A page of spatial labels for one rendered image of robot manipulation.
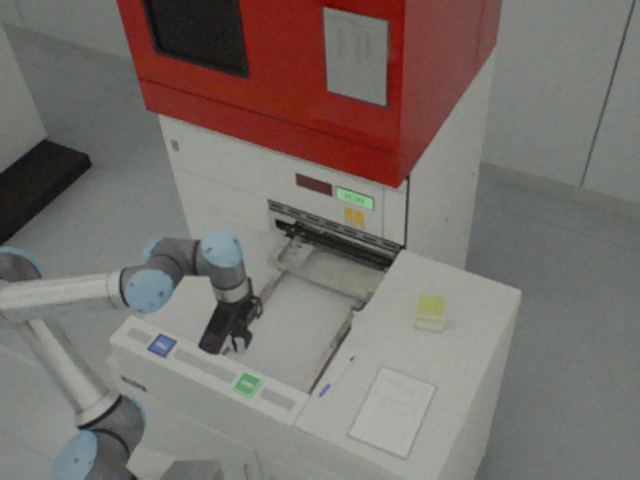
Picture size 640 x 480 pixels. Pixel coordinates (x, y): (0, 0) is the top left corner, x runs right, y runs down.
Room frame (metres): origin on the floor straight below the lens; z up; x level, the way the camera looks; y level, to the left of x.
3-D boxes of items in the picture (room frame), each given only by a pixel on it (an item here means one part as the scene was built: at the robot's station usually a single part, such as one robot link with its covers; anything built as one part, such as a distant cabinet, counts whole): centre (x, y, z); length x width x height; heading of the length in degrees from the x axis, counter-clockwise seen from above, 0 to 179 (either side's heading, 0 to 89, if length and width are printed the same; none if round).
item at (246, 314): (0.99, 0.19, 1.25); 0.09 x 0.08 x 0.12; 148
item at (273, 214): (1.50, -0.04, 0.89); 0.44 x 0.02 x 0.10; 58
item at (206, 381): (1.03, 0.31, 0.89); 0.55 x 0.09 x 0.14; 58
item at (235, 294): (0.98, 0.20, 1.33); 0.08 x 0.08 x 0.05
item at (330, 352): (1.18, -0.04, 0.84); 0.50 x 0.02 x 0.03; 148
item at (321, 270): (1.40, -0.01, 0.87); 0.36 x 0.08 x 0.03; 58
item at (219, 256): (0.98, 0.20, 1.41); 0.09 x 0.08 x 0.11; 80
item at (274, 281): (1.32, 0.19, 0.84); 0.50 x 0.02 x 0.03; 148
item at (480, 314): (1.02, -0.22, 0.89); 0.62 x 0.35 x 0.14; 148
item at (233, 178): (1.60, 0.11, 1.02); 0.82 x 0.03 x 0.40; 58
